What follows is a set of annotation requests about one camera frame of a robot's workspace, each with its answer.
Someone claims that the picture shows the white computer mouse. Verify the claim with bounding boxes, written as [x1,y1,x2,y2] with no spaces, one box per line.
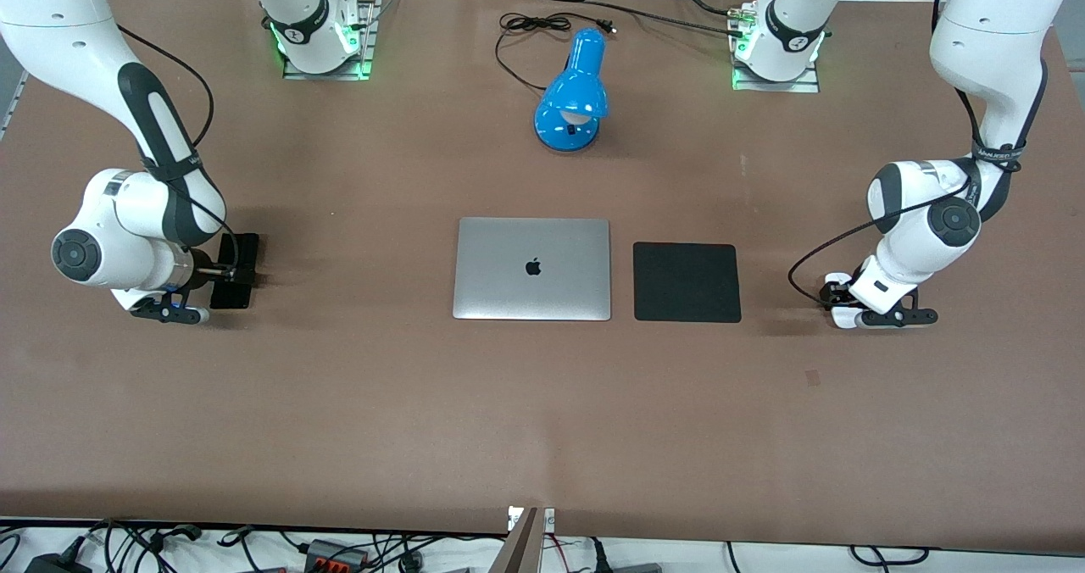
[824,273,867,331]

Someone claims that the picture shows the black smartphone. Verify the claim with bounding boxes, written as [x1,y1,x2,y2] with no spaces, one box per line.
[209,232,260,310]

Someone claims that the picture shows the black mouse pad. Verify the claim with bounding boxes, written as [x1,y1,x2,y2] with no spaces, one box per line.
[632,242,743,325]

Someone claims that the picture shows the black power adapter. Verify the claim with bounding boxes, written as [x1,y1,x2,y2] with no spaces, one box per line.
[24,546,94,573]

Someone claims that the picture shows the silver closed laptop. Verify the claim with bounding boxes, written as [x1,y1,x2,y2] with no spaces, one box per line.
[452,216,613,322]

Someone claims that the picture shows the grey connector block orange levers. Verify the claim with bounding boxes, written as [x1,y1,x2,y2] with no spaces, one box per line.
[295,538,371,573]

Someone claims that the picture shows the blue desk lamp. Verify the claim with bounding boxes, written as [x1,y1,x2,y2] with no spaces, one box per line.
[532,27,610,154]

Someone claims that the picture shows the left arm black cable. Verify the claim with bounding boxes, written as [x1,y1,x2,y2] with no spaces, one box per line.
[787,0,1032,309]

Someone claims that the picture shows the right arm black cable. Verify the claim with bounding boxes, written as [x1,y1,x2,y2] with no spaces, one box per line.
[114,24,240,257]

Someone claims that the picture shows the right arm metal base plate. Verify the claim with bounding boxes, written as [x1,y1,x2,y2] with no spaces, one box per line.
[281,0,384,81]

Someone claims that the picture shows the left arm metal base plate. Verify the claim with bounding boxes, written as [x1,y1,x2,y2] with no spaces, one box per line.
[730,1,822,94]

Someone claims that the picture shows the black cable under table edge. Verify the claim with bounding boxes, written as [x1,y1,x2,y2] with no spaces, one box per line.
[848,544,931,568]

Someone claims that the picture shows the black cable to arm base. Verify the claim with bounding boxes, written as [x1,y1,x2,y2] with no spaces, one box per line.
[539,0,748,42]

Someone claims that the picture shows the black lamp power cord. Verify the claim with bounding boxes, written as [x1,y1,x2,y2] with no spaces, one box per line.
[493,11,618,93]

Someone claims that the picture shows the aluminium camera post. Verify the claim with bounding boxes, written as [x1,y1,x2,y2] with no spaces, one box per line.
[487,505,557,573]

